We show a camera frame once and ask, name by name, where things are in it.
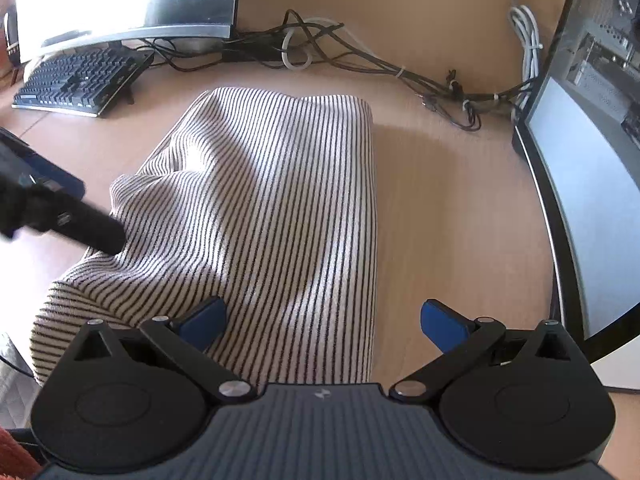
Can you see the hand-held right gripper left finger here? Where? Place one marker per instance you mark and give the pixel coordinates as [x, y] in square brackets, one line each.
[205, 322]

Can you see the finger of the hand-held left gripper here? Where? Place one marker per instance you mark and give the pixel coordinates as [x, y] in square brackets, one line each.
[55, 175]
[92, 232]

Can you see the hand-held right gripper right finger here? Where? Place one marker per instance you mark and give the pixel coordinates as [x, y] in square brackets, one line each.
[442, 325]

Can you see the beige striped sweater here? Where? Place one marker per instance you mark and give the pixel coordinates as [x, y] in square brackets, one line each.
[260, 200]

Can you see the black keyboard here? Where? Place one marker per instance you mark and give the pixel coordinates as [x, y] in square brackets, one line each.
[80, 77]

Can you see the white computer case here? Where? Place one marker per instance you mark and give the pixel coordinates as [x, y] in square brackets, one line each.
[590, 185]

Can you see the orange knitted cloth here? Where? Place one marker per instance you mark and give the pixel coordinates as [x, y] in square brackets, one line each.
[17, 455]

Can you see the black power adapter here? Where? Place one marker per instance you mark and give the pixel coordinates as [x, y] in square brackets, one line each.
[250, 51]

